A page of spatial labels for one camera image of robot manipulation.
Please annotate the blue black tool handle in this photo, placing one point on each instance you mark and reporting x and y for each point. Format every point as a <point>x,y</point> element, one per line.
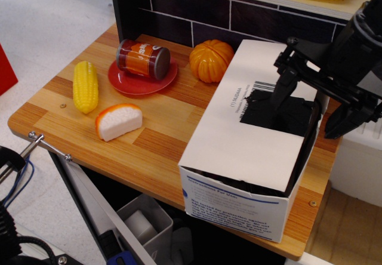
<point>113,251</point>

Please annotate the yellow toy corn on table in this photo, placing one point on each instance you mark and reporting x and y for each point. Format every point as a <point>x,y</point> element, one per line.
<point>85,87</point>

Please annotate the white orange cheese wedge toy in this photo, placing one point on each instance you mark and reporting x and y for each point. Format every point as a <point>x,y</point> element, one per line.
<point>118,120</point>

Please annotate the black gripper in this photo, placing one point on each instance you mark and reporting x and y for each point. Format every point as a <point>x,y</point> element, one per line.
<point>341,70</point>

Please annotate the metal clamp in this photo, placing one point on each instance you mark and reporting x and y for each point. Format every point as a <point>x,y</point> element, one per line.
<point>13,161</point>

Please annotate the orange toy pumpkin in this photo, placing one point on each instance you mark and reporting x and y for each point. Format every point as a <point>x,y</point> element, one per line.
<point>210,59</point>

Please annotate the red orange toy can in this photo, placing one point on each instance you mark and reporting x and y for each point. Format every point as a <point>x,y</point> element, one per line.
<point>138,58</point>

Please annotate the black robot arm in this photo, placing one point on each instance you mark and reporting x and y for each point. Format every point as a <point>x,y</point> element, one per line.
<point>365,23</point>

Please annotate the red box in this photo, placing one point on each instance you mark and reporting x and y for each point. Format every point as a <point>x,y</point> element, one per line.
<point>8,78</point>

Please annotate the grey plastic bin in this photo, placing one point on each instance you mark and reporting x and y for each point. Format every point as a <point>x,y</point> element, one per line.
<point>150,225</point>

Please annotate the white cardboard box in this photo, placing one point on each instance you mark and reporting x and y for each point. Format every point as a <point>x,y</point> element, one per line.
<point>243,165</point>

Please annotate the red toy plate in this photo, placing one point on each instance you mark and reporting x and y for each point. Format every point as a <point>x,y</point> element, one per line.
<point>131,84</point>

